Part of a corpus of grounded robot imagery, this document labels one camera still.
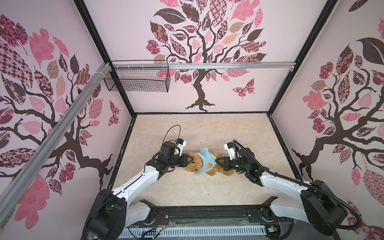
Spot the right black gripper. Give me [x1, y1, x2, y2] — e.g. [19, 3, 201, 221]
[215, 155, 249, 174]

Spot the light blue fleece hoodie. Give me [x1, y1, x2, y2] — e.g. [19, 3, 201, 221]
[196, 148, 217, 176]

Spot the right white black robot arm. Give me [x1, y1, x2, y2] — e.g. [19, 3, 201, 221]
[215, 146, 348, 236]

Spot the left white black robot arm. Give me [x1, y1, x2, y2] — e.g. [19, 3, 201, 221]
[81, 139, 193, 240]

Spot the left thin black cable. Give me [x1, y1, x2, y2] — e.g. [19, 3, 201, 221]
[161, 124, 182, 145]

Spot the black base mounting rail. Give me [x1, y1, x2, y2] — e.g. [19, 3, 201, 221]
[125, 203, 310, 240]

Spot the white slotted cable duct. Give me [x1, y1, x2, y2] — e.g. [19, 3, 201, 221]
[118, 226, 267, 240]

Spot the black wire mesh basket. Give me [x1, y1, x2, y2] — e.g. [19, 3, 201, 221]
[104, 60, 171, 93]

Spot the rear aluminium rail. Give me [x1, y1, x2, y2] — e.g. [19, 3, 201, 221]
[113, 62, 296, 70]

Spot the aluminium rail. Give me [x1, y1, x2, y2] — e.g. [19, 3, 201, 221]
[113, 62, 296, 70]
[1, 63, 111, 224]

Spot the right black corrugated cable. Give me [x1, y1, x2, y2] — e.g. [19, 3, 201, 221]
[232, 139, 363, 230]

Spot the left aluminium rail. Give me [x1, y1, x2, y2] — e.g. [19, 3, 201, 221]
[1, 63, 111, 224]

